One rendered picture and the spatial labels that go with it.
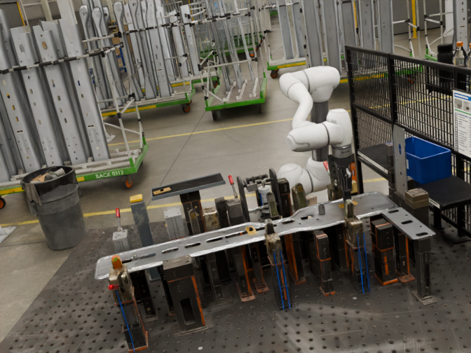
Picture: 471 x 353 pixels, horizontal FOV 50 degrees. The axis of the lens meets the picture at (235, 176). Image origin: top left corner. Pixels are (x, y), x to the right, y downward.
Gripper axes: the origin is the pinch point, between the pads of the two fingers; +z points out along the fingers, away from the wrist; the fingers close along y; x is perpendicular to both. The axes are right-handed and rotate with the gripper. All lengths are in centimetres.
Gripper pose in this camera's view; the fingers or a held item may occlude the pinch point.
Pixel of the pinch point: (347, 196)
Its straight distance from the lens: 240.6
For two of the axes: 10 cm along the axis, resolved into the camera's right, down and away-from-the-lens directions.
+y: 1.8, 3.1, -9.3
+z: 1.8, 9.2, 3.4
